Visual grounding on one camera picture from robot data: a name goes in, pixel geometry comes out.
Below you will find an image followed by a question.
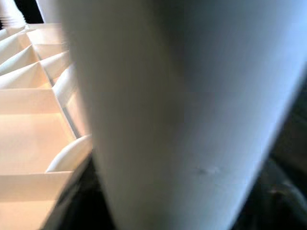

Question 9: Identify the white plastic table top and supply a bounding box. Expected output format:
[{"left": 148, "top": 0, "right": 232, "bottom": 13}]
[{"left": 0, "top": 23, "right": 94, "bottom": 230}]

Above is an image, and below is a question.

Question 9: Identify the black plastic table cover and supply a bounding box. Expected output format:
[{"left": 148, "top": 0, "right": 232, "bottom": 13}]
[{"left": 268, "top": 76, "right": 307, "bottom": 173}]

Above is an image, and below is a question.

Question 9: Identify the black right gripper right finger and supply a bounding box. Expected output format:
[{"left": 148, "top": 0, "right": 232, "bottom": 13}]
[{"left": 230, "top": 158, "right": 307, "bottom": 230}]

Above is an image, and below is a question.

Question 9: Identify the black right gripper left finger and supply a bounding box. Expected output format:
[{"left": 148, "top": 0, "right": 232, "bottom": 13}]
[{"left": 42, "top": 155, "right": 116, "bottom": 230}]

